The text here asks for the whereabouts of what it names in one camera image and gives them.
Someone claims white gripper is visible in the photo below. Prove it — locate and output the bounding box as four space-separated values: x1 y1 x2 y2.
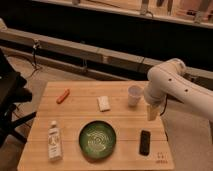
144 87 166 121

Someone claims white sponge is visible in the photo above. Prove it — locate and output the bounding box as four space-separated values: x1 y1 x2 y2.
97 96 110 112

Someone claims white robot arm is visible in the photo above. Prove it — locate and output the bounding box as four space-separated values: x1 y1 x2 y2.
143 58 213 122

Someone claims green ceramic plate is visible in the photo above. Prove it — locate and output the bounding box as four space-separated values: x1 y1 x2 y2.
79 120 116 160

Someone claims black remote control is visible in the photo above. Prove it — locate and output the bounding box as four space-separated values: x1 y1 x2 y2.
139 130 151 156

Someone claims orange carrot toy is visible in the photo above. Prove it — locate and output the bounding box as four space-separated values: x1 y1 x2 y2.
56 89 70 104

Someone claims white plastic bottle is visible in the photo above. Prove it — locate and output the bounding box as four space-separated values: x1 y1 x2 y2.
48 121 63 161

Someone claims black chair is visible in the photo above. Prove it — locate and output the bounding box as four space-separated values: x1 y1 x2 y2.
0 49 36 148

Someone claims black cable on floor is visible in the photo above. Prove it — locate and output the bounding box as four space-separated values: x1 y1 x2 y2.
25 39 43 80

